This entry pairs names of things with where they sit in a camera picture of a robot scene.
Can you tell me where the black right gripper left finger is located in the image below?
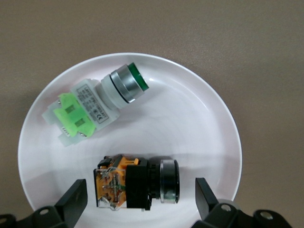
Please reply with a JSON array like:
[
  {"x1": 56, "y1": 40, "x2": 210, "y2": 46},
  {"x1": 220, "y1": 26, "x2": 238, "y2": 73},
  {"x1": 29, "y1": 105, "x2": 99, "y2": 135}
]
[{"x1": 0, "y1": 179, "x2": 88, "y2": 228}]

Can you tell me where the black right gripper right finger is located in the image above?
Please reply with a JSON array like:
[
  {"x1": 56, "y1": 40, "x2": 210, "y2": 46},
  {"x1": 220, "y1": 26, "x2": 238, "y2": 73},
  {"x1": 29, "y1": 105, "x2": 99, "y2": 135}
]
[{"x1": 193, "y1": 177, "x2": 294, "y2": 228}]

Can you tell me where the orange black push-button switch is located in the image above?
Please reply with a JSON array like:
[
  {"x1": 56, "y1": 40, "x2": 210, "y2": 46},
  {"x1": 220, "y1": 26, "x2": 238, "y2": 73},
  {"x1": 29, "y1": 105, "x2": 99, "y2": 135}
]
[{"x1": 94, "y1": 154, "x2": 181, "y2": 211}]

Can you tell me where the pink round plate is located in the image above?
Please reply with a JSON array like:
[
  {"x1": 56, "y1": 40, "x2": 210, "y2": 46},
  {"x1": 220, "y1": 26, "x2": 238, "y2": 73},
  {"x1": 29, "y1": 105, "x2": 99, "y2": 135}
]
[{"x1": 18, "y1": 52, "x2": 242, "y2": 228}]

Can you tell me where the brown table mat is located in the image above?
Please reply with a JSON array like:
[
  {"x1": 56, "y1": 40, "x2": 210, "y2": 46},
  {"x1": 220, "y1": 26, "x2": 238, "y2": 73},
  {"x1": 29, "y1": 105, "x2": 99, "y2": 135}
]
[{"x1": 0, "y1": 0, "x2": 304, "y2": 228}]

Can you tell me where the green push-button switch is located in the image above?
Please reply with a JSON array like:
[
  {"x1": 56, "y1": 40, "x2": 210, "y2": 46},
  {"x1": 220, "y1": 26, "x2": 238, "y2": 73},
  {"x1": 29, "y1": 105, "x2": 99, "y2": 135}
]
[{"x1": 42, "y1": 62, "x2": 150, "y2": 148}]

